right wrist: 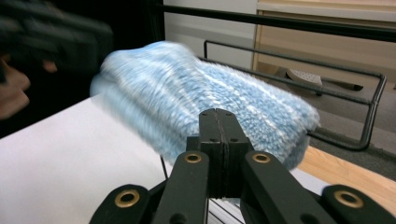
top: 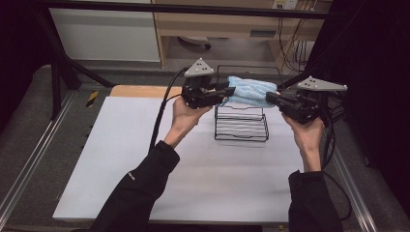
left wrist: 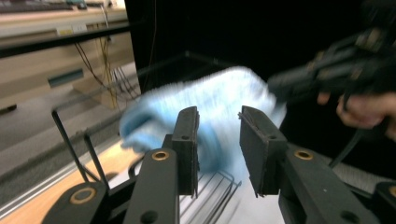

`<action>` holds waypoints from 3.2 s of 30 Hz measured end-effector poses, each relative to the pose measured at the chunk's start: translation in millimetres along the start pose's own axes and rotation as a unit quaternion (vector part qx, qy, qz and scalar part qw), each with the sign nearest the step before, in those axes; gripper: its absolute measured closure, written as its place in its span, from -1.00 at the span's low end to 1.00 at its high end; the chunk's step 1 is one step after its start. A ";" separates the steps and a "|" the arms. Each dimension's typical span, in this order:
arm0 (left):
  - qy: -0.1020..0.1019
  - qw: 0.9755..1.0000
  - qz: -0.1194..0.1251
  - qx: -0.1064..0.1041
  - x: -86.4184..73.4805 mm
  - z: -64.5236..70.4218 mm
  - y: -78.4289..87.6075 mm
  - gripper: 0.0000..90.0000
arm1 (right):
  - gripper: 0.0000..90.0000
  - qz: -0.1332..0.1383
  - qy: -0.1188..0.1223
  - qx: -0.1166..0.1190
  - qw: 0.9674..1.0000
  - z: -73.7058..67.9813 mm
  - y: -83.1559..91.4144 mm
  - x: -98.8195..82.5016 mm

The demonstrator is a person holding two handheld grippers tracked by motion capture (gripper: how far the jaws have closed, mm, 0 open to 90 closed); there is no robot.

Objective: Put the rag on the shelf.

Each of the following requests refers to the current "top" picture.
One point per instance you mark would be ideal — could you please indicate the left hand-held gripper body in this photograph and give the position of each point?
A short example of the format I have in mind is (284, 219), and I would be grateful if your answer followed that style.
(198, 93)

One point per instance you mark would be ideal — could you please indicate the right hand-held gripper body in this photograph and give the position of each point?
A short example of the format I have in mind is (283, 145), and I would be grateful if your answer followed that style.
(303, 106)

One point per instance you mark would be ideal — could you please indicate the blue striped towel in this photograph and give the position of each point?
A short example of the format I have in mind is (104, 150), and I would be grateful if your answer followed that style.
(253, 92)

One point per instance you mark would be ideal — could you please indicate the person's right hand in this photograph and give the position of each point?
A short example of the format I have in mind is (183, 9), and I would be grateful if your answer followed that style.
(306, 132)

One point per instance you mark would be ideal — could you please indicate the person's left hand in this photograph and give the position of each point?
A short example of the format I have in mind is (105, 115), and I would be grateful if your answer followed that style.
(187, 117)

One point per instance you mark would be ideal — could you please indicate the black metal stand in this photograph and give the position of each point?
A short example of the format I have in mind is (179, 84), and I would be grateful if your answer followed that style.
(56, 90)
(317, 61)

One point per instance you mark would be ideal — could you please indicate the office chair base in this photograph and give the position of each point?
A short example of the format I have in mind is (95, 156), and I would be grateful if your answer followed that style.
(195, 40)

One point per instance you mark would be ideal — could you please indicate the wooden office desk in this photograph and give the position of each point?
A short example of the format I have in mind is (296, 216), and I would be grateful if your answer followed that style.
(219, 24)

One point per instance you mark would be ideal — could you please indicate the dark curtain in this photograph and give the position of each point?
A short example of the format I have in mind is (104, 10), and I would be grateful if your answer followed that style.
(380, 96)
(16, 58)

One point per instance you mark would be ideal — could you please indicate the white table mat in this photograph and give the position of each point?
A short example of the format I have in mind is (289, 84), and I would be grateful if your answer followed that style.
(219, 180)

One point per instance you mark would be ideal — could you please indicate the yellow black floor tape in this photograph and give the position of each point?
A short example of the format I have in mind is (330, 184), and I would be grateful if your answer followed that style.
(92, 99)

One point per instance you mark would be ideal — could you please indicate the white cabinet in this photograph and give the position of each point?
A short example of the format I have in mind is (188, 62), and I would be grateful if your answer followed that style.
(106, 35)

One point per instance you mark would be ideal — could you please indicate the wall power outlet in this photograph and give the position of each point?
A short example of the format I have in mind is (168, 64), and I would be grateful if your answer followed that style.
(285, 4)

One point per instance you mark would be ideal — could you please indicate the aluminium rail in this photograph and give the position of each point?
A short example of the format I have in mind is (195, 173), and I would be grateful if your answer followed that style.
(35, 158)
(353, 190)

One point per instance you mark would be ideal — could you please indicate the black horizontal frame bar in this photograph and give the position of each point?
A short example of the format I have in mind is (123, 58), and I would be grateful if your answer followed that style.
(129, 7)

